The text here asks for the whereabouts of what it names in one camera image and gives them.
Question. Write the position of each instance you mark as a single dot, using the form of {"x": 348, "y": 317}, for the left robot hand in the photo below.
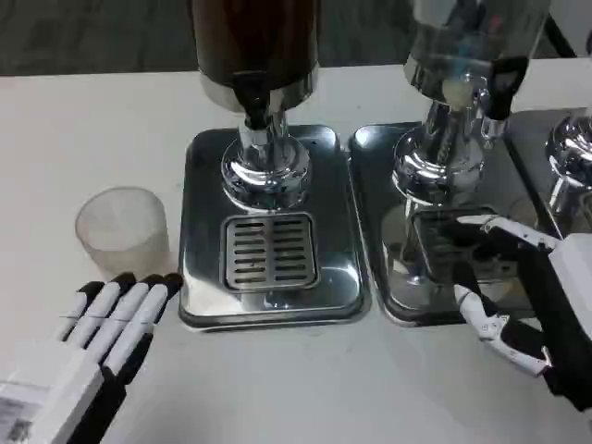
{"x": 69, "y": 379}

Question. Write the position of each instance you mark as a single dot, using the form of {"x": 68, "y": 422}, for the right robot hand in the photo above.
{"x": 569, "y": 300}

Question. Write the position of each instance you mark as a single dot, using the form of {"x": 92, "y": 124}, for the clear ribbed glass cup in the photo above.
{"x": 120, "y": 231}

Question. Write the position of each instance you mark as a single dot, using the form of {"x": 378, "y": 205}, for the chrome dispenser column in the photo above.
{"x": 571, "y": 152}

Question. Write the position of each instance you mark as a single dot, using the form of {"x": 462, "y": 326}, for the steel dispenser base tray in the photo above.
{"x": 203, "y": 185}
{"x": 370, "y": 185}
{"x": 527, "y": 152}

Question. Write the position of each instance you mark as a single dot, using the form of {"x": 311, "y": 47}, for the black tap lever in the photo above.
{"x": 250, "y": 99}
{"x": 506, "y": 78}

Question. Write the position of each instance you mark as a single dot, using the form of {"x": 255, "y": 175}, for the black background leg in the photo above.
{"x": 562, "y": 34}

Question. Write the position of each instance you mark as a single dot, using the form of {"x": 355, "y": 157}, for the clear empty drink dispenser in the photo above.
{"x": 462, "y": 37}

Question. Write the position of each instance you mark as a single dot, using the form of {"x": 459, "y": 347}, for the brown drink dispenser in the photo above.
{"x": 254, "y": 37}

